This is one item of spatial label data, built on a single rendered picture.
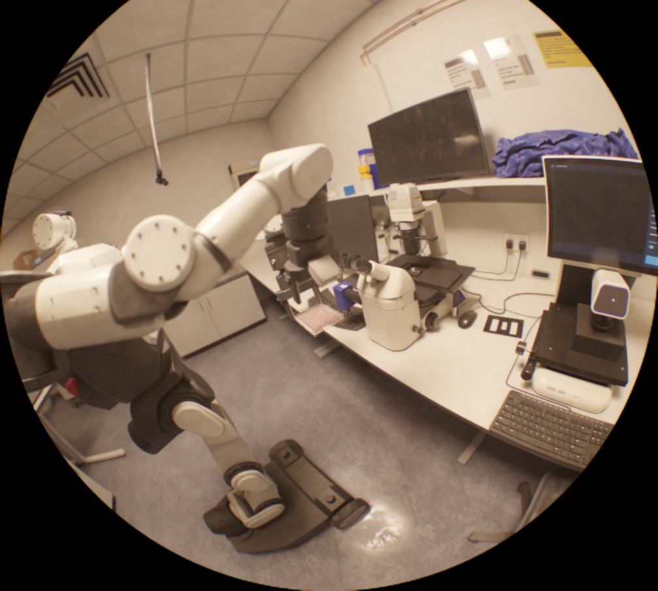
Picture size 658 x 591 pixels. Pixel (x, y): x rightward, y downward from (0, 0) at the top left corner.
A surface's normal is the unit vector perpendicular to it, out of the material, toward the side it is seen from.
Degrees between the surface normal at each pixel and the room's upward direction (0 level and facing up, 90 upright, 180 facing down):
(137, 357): 90
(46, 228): 92
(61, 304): 68
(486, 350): 0
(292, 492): 0
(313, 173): 101
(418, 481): 0
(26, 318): 76
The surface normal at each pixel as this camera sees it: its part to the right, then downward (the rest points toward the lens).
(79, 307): 0.49, -0.26
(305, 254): 0.57, 0.32
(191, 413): 0.65, 0.07
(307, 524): -0.25, -0.92
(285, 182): 0.17, 0.47
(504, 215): -0.81, 0.36
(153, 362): 1.00, 0.00
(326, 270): 0.17, -0.60
